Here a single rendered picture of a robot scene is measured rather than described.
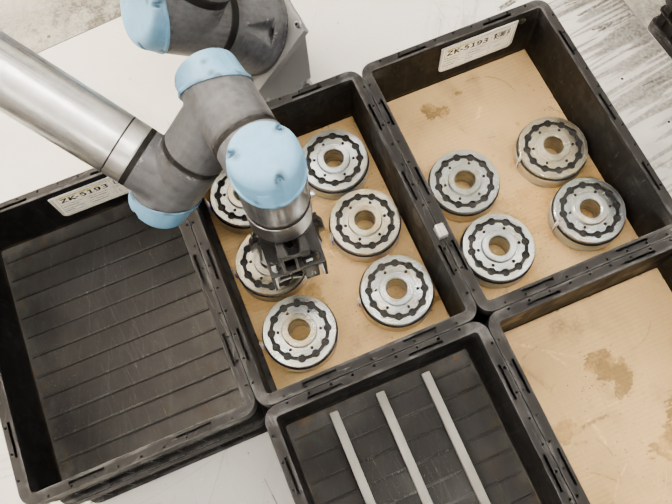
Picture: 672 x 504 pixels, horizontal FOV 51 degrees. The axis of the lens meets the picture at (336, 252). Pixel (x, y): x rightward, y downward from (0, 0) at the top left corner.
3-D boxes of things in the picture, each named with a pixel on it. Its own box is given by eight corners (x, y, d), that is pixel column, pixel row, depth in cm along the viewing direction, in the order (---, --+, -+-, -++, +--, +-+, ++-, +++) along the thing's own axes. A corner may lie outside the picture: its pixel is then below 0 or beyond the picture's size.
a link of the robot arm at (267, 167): (276, 97, 69) (319, 164, 66) (287, 149, 79) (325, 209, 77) (204, 134, 68) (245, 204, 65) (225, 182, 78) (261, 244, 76)
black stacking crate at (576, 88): (359, 110, 113) (358, 69, 102) (526, 46, 115) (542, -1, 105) (469, 335, 100) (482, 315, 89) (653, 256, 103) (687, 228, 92)
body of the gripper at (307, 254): (274, 293, 91) (261, 263, 79) (255, 233, 94) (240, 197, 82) (331, 274, 91) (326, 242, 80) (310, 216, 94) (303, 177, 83)
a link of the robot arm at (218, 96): (144, 112, 78) (188, 189, 75) (189, 36, 72) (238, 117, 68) (201, 113, 84) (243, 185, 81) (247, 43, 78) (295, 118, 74)
